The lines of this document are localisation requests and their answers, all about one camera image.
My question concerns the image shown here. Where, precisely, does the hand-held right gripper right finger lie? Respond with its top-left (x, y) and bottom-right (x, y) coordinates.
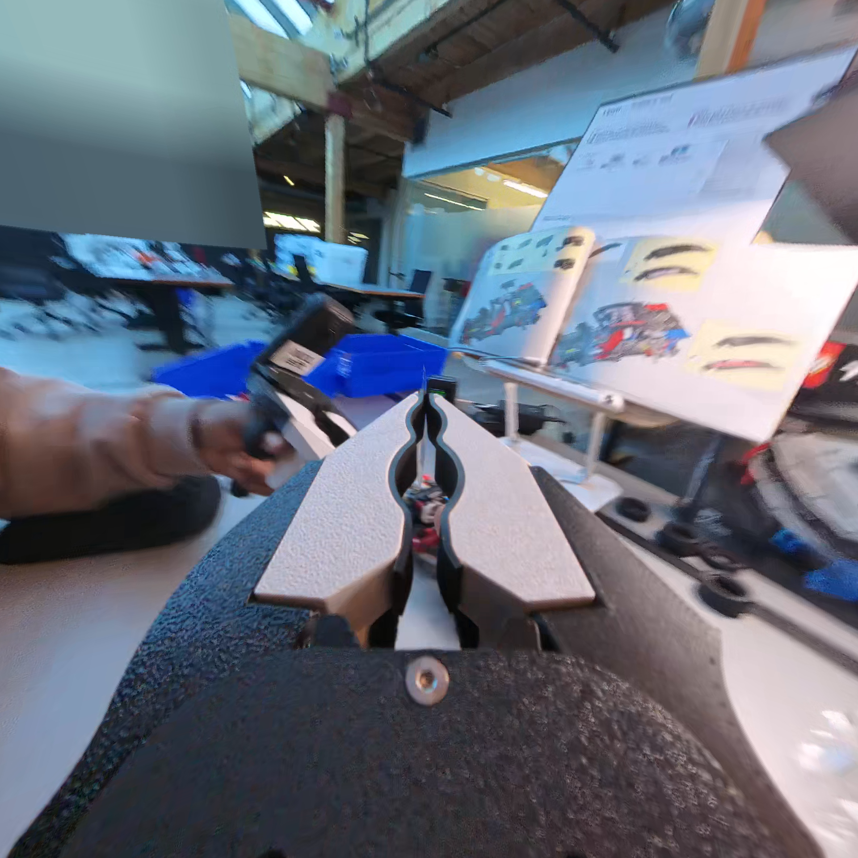
top-left (429, 391), bottom-right (596, 649)

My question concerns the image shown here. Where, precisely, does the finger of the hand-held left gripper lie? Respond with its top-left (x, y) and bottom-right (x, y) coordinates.
top-left (278, 389), bottom-right (358, 463)

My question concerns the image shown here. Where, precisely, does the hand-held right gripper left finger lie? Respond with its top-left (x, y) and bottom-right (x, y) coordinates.
top-left (255, 391), bottom-right (428, 649)

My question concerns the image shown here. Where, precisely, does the person's left forearm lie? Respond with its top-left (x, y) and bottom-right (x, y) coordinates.
top-left (0, 367), bottom-right (215, 518)

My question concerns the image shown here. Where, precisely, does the partly built lego car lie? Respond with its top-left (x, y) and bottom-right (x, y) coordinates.
top-left (401, 477), bottom-right (451, 559)

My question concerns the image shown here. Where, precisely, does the lego instruction booklet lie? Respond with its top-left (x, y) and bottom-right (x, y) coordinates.
top-left (448, 227), bottom-right (858, 445)

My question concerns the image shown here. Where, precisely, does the lego set box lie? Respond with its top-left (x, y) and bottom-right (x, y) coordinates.
top-left (740, 338), bottom-right (858, 604)

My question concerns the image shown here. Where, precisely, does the person's left hand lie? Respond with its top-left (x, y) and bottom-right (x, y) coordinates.
top-left (194, 399), bottom-right (277, 498)

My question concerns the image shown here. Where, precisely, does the white storage bin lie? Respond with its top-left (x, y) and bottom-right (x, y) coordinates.
top-left (273, 233), bottom-right (370, 285)

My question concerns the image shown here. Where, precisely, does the black office chair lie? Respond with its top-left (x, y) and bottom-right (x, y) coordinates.
top-left (375, 268), bottom-right (433, 331)

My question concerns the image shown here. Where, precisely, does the white metal book stand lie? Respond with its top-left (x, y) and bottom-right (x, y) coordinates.
top-left (463, 347), bottom-right (627, 513)

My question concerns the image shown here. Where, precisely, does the black wrist rest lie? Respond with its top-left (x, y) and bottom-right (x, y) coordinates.
top-left (0, 475), bottom-right (223, 565)

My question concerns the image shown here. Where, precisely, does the printed task instruction sheet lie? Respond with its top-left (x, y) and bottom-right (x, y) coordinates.
top-left (531, 46), bottom-right (858, 248)

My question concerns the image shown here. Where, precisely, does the dark grey panel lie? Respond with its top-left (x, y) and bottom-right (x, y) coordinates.
top-left (763, 84), bottom-right (858, 244)

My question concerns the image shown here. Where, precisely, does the wooden post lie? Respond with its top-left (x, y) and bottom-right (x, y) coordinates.
top-left (324, 113), bottom-right (347, 244)

